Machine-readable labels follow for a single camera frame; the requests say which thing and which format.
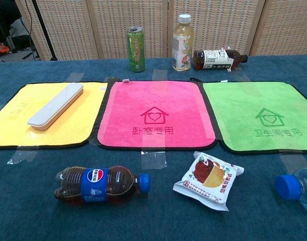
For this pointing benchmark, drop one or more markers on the orange plastic bag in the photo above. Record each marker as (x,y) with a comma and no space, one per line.
(0,48)

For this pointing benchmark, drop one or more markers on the pink towel mat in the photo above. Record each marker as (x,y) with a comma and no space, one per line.
(156,100)

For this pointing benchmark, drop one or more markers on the clear water bottle blue cap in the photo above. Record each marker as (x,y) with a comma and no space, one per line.
(289,187)

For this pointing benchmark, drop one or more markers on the green drink can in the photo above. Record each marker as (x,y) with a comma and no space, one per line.
(136,50)

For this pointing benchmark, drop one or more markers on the yellow tea bottle white cap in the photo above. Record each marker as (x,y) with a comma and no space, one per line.
(182,45)

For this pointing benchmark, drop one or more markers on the Pepsi cola bottle blue cap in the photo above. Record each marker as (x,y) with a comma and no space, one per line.
(93,184)

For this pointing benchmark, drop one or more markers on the white rectangular case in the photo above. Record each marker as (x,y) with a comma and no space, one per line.
(55,106)

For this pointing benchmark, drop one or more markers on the white snack cake packet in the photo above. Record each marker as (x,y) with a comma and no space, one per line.
(208,180)

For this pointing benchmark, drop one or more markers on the yellow towel mat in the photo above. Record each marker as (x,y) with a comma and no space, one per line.
(75,125)

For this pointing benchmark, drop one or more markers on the blue table cover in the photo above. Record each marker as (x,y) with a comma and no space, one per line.
(153,226)

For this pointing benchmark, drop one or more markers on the green towel mat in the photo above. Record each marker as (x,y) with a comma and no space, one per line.
(243,105)

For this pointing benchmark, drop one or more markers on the dark tea bottle black cap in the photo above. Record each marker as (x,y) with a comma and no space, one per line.
(213,60)

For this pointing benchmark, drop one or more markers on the clear tape piece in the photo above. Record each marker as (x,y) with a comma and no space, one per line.
(292,162)
(246,75)
(75,76)
(153,160)
(23,155)
(159,74)

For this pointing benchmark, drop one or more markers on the wicker folding screen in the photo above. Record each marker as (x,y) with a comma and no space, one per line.
(105,25)

